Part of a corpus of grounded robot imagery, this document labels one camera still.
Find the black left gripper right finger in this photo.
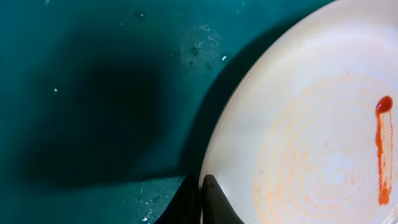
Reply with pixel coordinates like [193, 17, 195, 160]
[201, 174, 244, 224]

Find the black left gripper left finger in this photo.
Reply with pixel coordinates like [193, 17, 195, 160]
[155, 176, 199, 224]

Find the white plate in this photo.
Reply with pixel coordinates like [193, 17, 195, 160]
[201, 0, 397, 223]

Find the teal plastic tray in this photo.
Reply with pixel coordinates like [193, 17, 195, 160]
[1, 1, 325, 223]

